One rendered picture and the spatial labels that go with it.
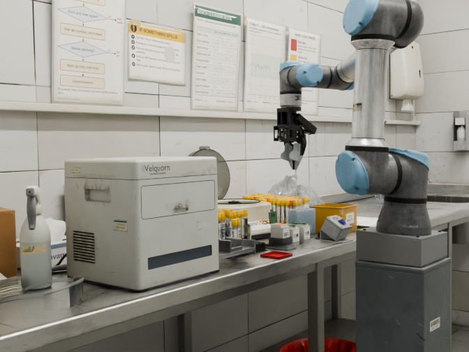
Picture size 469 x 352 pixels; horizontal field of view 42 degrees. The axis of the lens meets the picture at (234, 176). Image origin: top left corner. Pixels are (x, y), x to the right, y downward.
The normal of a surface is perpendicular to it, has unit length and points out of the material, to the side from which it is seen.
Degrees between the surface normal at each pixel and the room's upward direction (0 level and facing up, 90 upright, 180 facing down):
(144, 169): 89
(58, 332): 91
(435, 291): 90
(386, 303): 90
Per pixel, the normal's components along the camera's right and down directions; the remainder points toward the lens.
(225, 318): 0.77, 0.02
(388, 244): -0.63, 0.05
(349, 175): -0.92, 0.12
